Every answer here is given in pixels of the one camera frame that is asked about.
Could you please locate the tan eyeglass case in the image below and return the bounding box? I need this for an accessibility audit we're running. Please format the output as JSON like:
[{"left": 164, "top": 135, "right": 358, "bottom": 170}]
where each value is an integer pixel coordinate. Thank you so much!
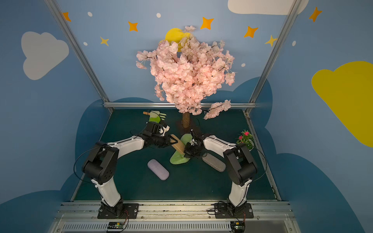
[{"left": 170, "top": 134, "right": 185, "bottom": 155}]

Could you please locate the green grey microfiber cloth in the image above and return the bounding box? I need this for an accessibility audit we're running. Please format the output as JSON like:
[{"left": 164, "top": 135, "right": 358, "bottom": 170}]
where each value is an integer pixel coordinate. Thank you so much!
[{"left": 170, "top": 134, "right": 192, "bottom": 165}]

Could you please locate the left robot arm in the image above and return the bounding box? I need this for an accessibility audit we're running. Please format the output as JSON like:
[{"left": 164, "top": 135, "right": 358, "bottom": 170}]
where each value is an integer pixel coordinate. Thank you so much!
[{"left": 82, "top": 122, "right": 178, "bottom": 209}]

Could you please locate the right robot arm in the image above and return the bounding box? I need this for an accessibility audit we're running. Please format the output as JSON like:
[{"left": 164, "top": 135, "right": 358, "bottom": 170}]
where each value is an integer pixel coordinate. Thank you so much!
[{"left": 184, "top": 130, "right": 258, "bottom": 209}]

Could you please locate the grey eyeglass case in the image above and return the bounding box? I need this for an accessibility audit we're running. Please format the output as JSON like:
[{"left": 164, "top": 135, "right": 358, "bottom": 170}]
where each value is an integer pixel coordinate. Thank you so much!
[{"left": 202, "top": 153, "right": 226, "bottom": 172}]

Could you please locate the purple eyeglass case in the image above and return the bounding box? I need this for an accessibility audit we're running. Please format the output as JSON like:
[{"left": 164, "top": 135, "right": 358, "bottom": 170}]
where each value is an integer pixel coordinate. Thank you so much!
[{"left": 147, "top": 159, "right": 170, "bottom": 181}]

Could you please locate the green black work glove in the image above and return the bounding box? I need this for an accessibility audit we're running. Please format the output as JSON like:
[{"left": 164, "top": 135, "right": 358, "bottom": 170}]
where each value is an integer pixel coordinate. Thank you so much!
[{"left": 149, "top": 111, "right": 161, "bottom": 123}]

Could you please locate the small pink flower pot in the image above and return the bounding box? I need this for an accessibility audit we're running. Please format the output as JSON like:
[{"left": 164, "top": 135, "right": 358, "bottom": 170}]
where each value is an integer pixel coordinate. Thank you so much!
[{"left": 237, "top": 130, "right": 254, "bottom": 151}]

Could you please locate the pink cherry blossom tree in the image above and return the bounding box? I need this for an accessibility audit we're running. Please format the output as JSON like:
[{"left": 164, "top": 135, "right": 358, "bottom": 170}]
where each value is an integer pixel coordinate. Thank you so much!
[{"left": 136, "top": 26, "right": 236, "bottom": 129}]

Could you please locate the right controller board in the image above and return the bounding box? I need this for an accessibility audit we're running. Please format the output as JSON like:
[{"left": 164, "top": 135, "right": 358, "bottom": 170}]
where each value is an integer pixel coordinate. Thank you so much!
[{"left": 230, "top": 221, "right": 245, "bottom": 233}]

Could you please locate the controller board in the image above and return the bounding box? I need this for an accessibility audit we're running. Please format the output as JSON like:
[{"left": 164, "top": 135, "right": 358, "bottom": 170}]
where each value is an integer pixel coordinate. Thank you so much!
[
  {"left": 230, "top": 221, "right": 245, "bottom": 233},
  {"left": 107, "top": 221, "right": 125, "bottom": 231}
]

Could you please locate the left controller board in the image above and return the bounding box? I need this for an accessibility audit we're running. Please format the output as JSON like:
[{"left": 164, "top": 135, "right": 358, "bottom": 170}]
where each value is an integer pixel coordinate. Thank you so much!
[{"left": 107, "top": 221, "right": 125, "bottom": 231}]

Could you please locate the brown tree base plate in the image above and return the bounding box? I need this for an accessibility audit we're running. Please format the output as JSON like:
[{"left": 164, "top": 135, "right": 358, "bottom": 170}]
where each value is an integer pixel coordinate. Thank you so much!
[{"left": 177, "top": 123, "right": 202, "bottom": 135}]

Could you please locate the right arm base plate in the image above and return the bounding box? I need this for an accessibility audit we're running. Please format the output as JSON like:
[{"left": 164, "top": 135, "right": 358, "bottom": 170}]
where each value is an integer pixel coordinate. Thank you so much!
[{"left": 213, "top": 202, "right": 254, "bottom": 219}]

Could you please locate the right aluminium frame post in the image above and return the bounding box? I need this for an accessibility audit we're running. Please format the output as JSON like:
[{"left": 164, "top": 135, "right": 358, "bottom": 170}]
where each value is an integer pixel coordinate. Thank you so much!
[{"left": 245, "top": 0, "right": 304, "bottom": 116}]

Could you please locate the aluminium frame post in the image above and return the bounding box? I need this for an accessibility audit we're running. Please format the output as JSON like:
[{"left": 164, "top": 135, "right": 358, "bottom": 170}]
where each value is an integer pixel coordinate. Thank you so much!
[
  {"left": 44, "top": 0, "right": 110, "bottom": 103},
  {"left": 245, "top": 0, "right": 304, "bottom": 116}
]

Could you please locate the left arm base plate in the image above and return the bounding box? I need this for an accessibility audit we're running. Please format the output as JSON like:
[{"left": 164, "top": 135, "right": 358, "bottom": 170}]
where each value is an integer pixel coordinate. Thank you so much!
[{"left": 97, "top": 202, "right": 139, "bottom": 219}]

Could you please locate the left aluminium frame post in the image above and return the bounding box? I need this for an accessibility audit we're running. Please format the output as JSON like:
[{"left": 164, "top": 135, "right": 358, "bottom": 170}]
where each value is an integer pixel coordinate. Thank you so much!
[{"left": 44, "top": 0, "right": 110, "bottom": 103}]

